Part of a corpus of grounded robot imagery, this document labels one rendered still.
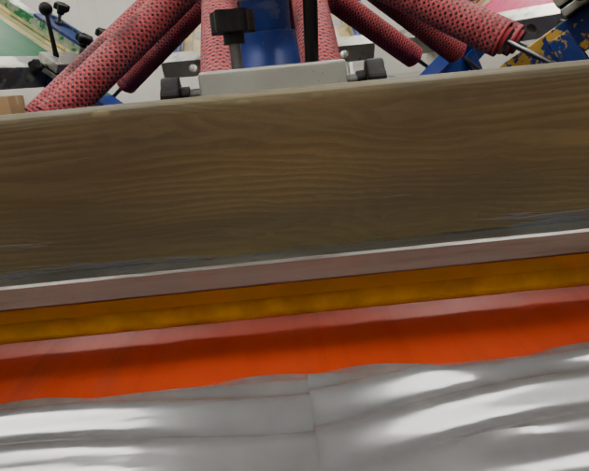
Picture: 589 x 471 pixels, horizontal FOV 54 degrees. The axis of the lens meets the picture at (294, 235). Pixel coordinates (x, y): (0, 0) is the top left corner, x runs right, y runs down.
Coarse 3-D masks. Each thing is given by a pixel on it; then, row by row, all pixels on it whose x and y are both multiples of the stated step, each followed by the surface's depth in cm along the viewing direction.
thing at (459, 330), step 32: (576, 288) 28; (320, 320) 27; (352, 320) 27; (384, 320) 26; (416, 320) 26; (448, 320) 26; (480, 320) 25; (512, 320) 25; (544, 320) 25; (576, 320) 24; (320, 352) 24; (352, 352) 23; (384, 352) 23; (416, 352) 23; (448, 352) 23; (480, 352) 22; (512, 352) 22
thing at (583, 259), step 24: (480, 264) 26; (504, 264) 26; (528, 264) 26; (552, 264) 26; (576, 264) 26; (240, 288) 26; (264, 288) 26; (288, 288) 26; (312, 288) 26; (336, 288) 26; (360, 288) 26; (0, 312) 25; (24, 312) 26; (48, 312) 26; (72, 312) 26; (96, 312) 26
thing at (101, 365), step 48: (96, 336) 27; (144, 336) 27; (192, 336) 26; (240, 336) 26; (288, 336) 25; (0, 384) 24; (48, 384) 23; (96, 384) 23; (144, 384) 22; (192, 384) 22
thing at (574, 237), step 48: (384, 240) 24; (432, 240) 24; (480, 240) 23; (528, 240) 23; (576, 240) 23; (0, 288) 23; (48, 288) 23; (96, 288) 23; (144, 288) 23; (192, 288) 23
